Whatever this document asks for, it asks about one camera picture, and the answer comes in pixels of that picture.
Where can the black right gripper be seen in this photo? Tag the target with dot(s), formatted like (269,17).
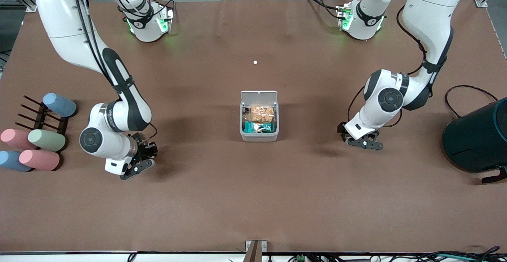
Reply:
(141,145)

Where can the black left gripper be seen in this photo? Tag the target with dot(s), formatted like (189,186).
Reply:
(341,129)

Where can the white square lidded bin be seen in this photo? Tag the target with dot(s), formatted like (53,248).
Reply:
(257,137)

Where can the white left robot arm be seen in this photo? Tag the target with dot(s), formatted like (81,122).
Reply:
(427,16)

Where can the arm base electronics board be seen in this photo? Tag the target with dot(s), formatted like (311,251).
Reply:
(165,18)
(344,16)

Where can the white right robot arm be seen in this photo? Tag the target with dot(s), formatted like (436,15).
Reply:
(67,24)

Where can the black cup rack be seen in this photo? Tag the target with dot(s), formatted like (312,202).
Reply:
(63,125)

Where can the teal snack packet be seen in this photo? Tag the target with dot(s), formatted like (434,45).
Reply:
(259,127)

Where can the light green plastic cup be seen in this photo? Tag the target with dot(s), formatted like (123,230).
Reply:
(46,140)

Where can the light blue plastic cup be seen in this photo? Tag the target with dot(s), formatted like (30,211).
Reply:
(12,161)
(59,104)

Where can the pink plastic cup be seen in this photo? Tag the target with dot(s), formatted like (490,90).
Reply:
(16,138)
(39,160)

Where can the brown table cover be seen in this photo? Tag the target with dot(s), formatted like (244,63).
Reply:
(253,194)

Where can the dark teal round container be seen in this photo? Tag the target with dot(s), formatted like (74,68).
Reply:
(475,139)

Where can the metal table edge bracket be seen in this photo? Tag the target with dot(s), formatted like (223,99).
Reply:
(256,250)

